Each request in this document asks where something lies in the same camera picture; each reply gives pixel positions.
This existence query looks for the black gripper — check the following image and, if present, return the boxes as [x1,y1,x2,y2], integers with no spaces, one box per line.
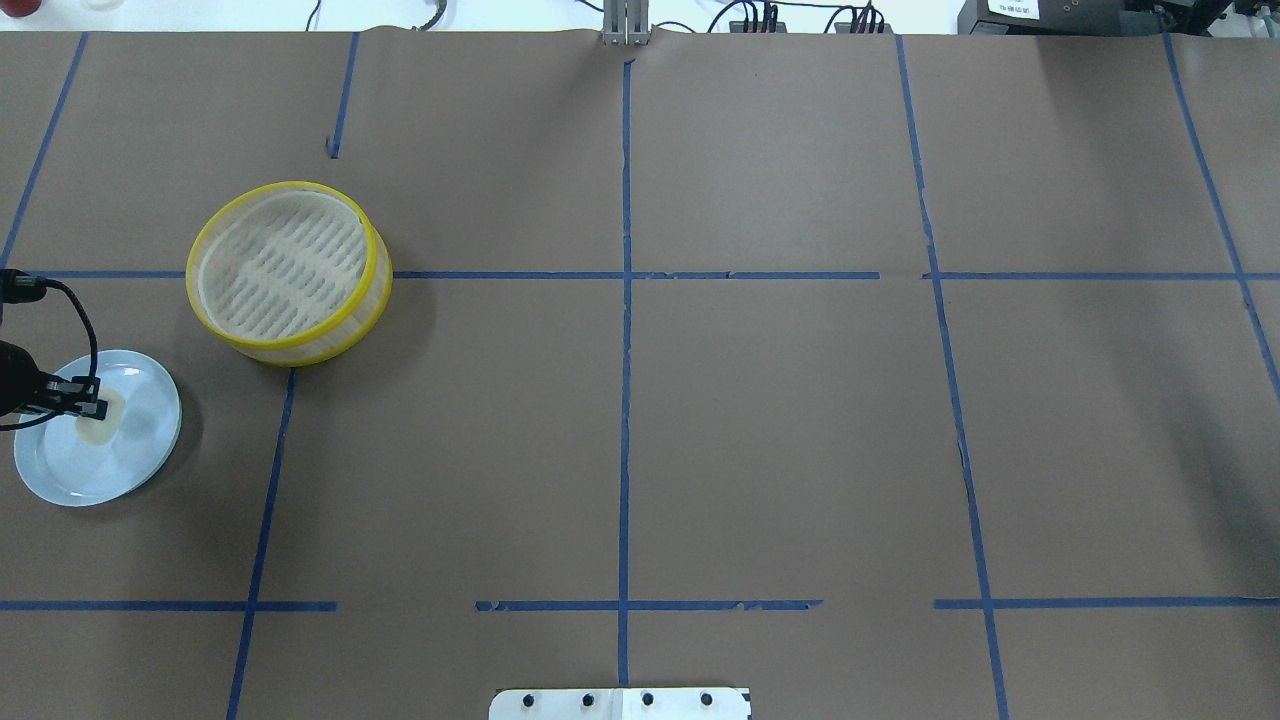
[1,341,109,421]

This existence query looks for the pale white bun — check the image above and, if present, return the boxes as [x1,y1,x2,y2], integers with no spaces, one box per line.
[76,387,125,446]

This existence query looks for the yellow round steamer basket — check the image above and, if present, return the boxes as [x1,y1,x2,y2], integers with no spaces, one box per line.
[186,181,393,368]

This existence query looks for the light blue plate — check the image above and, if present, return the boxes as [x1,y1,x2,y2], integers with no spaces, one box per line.
[13,348,182,507]

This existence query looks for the red cylinder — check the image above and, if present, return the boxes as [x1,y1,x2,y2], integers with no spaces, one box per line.
[0,0,44,18]

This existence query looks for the black device box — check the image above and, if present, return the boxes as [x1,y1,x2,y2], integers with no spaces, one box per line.
[956,1,1233,37]

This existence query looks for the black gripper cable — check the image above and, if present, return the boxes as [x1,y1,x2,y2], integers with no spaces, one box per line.
[0,281,99,433]

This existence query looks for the silver aluminium frame post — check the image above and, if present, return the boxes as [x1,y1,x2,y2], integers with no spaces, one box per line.
[600,0,652,46]

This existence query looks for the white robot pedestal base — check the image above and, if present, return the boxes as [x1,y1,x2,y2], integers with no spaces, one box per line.
[488,687,753,719]

